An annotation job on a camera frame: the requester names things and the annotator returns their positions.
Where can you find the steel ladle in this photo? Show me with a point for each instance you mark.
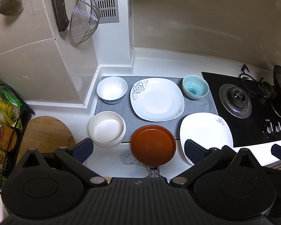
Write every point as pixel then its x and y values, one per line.
pixel 11 7

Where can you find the cream round bowl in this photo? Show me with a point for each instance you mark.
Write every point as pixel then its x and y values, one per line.
pixel 107 128

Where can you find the metal mesh strainer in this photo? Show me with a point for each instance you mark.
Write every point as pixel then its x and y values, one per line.
pixel 84 21

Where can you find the teal spiral ceramic bowl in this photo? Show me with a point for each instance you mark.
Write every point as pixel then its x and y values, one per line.
pixel 195 87

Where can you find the black gas stove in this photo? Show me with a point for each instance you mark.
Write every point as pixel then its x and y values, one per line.
pixel 251 107

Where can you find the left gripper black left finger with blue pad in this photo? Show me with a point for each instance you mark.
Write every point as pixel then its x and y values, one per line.
pixel 73 160

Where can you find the brown round plate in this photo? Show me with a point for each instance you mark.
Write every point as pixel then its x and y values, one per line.
pixel 153 145

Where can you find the white printed cloth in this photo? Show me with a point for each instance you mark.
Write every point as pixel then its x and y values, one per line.
pixel 118 161

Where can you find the white square plate blue flower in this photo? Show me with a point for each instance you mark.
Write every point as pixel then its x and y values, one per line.
pixel 206 129

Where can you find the cleaver with wooden handle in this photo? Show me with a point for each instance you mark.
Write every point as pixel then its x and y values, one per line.
pixel 59 9

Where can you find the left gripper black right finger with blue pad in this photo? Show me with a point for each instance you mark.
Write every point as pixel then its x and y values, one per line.
pixel 204 161

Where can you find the large white floral square plate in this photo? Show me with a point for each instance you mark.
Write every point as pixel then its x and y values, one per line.
pixel 157 99

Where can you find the cooking oil bottle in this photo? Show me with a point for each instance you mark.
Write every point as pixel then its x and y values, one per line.
pixel 7 137

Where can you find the grey wall vent grille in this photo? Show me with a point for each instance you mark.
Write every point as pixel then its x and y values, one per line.
pixel 108 10

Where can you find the white bowl blue pattern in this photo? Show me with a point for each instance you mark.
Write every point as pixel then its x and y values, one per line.
pixel 112 89

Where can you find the black wire spice rack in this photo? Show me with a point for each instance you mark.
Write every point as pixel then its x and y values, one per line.
pixel 8 158

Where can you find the grey drying mat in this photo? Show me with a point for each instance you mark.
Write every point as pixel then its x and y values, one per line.
pixel 133 122

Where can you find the yellow green snack packet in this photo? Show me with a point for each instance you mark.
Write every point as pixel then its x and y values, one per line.
pixel 9 111

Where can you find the round wooden cutting board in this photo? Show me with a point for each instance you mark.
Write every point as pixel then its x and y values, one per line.
pixel 46 133

